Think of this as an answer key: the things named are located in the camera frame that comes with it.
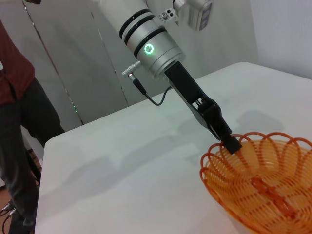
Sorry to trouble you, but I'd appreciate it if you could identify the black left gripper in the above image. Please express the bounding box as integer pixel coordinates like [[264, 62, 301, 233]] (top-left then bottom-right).
[[164, 60, 243, 155]]

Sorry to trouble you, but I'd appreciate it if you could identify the orange plastic wire basket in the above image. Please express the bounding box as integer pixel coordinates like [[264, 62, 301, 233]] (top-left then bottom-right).
[[199, 131, 312, 234]]

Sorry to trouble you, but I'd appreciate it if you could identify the grey metal cabinet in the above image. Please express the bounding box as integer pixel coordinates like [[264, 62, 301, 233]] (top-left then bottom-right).
[[0, 0, 259, 147]]

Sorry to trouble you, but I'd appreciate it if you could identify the person in red shirt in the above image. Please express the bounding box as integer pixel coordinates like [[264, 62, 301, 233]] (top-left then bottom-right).
[[0, 17, 66, 234]]

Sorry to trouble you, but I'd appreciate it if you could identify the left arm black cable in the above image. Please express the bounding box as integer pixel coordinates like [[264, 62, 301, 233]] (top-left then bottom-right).
[[121, 60, 175, 107]]

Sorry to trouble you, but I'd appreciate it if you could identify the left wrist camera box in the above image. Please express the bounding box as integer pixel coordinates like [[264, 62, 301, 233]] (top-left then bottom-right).
[[173, 0, 214, 32]]

